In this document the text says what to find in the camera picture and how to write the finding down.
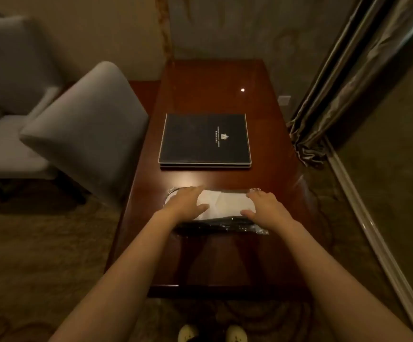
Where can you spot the person's left hand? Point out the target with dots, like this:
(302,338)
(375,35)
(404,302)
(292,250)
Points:
(183,206)

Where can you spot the person's right hand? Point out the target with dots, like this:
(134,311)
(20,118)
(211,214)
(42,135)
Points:
(269,211)

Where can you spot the person's left forearm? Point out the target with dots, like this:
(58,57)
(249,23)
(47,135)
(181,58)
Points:
(121,281)

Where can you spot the person's right forearm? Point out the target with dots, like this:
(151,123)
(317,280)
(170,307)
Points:
(335,292)

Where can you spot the person's right yellow shoe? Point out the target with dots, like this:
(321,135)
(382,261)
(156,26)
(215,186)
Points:
(236,334)

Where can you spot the person's yellow shoe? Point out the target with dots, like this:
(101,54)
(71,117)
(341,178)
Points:
(236,334)
(188,334)

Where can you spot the person's left yellow shoe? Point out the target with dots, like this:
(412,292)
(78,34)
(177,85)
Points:
(188,334)

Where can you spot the black folder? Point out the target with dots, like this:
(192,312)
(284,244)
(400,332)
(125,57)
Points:
(203,138)

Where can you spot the grey armless chair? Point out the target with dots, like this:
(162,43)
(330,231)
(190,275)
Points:
(92,121)

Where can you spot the olive satin curtain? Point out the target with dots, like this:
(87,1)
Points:
(352,67)

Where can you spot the grey armchair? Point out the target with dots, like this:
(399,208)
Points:
(10,67)

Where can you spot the white wall socket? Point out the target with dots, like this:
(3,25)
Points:
(284,100)

